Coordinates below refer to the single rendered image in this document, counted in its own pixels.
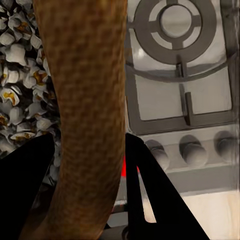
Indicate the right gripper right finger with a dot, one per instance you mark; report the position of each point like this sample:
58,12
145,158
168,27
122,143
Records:
174,220

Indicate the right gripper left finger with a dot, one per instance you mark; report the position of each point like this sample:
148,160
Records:
21,175

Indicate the popcorn bag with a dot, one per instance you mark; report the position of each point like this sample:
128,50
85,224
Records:
84,42

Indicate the burner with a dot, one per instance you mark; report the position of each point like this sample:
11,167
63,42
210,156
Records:
182,81

